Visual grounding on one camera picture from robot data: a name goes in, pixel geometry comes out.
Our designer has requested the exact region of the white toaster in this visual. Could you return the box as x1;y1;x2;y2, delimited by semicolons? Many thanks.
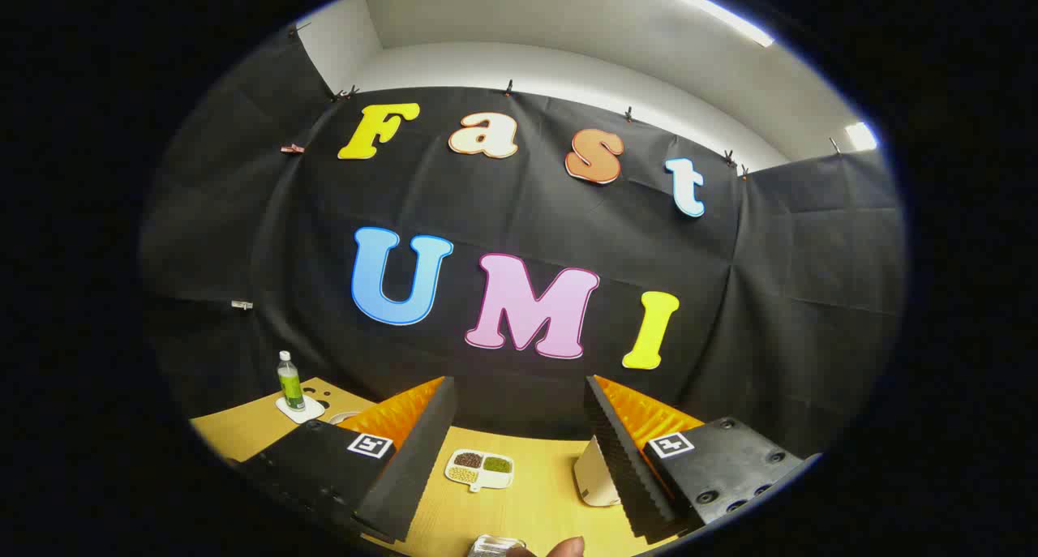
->
573;435;624;508

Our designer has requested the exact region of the metal wire basket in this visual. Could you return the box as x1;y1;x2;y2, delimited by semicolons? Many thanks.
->
466;534;528;557

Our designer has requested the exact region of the white divided bean tray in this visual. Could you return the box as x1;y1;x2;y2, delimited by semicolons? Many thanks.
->
444;448;516;493

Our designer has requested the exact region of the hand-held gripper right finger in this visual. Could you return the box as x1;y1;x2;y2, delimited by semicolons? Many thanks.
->
584;375;822;543

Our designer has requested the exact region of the white square coaster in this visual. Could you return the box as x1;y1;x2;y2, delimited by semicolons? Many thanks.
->
276;395;326;425

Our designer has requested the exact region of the green drink bottle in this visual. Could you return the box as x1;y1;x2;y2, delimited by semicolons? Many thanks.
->
277;350;307;413

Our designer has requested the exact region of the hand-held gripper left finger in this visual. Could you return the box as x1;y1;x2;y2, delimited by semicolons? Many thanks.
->
235;375;459;544

